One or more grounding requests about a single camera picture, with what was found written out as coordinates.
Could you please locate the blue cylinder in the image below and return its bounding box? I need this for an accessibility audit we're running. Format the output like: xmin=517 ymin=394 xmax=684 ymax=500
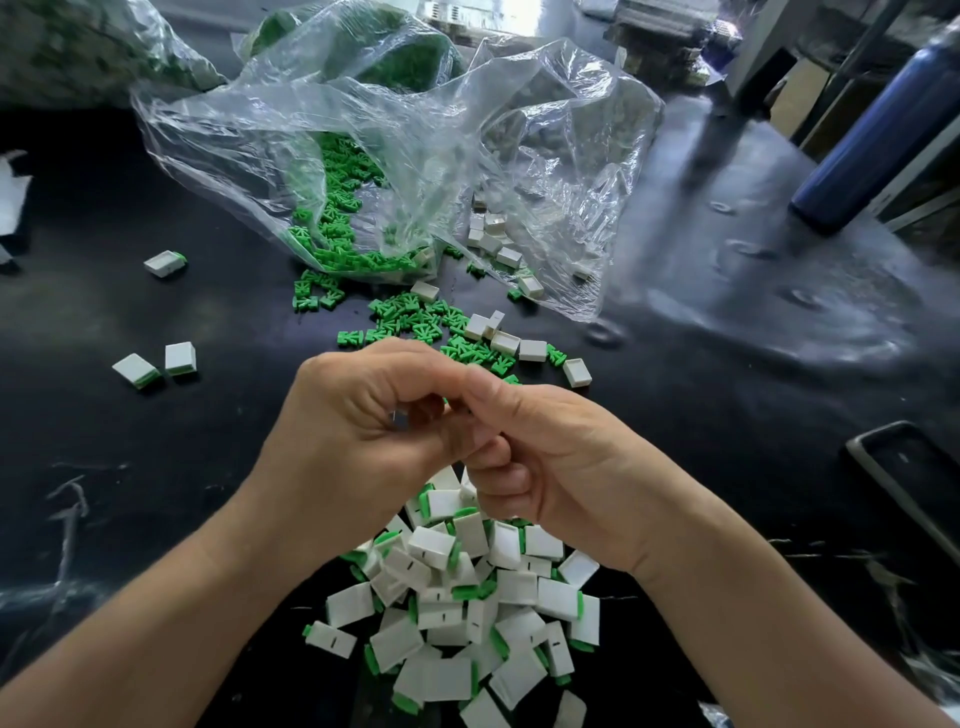
xmin=790 ymin=27 xmax=960 ymax=236

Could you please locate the large bag of assembled pieces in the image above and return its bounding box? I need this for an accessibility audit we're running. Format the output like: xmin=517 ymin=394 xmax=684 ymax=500
xmin=0 ymin=0 xmax=227 ymax=110

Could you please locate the pile of assembled white-green pieces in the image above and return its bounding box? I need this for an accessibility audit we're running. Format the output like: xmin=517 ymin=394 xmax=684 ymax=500
xmin=327 ymin=465 xmax=602 ymax=728

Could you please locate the clear plastic bag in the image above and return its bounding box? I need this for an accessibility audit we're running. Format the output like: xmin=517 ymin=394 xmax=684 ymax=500
xmin=130 ymin=0 xmax=666 ymax=324

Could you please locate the white paper sheet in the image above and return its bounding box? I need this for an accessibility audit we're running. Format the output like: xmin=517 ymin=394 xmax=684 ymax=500
xmin=0 ymin=157 xmax=33 ymax=237

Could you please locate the person's left forearm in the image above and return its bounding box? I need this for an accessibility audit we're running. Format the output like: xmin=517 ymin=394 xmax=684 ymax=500
xmin=0 ymin=502 xmax=329 ymax=728

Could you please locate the person's left hand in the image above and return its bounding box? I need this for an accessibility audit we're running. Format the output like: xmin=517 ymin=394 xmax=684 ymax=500
xmin=237 ymin=339 xmax=497 ymax=564

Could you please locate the person's right hand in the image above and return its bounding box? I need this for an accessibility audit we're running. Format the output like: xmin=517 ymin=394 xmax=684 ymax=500
xmin=457 ymin=360 xmax=719 ymax=579

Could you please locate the grey machine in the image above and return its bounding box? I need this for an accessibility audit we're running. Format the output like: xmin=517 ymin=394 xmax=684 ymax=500
xmin=607 ymin=0 xmax=744 ymax=89

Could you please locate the black smartphone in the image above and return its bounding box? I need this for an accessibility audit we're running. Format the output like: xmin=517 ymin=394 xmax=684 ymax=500
xmin=846 ymin=420 xmax=960 ymax=569

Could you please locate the person's right forearm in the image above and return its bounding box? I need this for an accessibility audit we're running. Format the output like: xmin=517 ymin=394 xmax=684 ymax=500
xmin=652 ymin=522 xmax=954 ymax=728

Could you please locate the plastic bag full of green pieces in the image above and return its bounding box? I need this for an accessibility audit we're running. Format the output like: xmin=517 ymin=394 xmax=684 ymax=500
xmin=232 ymin=3 xmax=452 ymax=95

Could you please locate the white component box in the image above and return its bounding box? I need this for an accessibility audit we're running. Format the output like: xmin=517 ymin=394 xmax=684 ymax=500
xmin=420 ymin=3 xmax=515 ymax=39

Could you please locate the white metal frame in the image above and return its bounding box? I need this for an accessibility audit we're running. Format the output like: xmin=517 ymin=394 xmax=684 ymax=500
xmin=727 ymin=0 xmax=960 ymax=140

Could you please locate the brown cardboard box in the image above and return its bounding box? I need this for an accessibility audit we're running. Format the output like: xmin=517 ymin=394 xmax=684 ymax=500
xmin=771 ymin=63 xmax=842 ymax=144

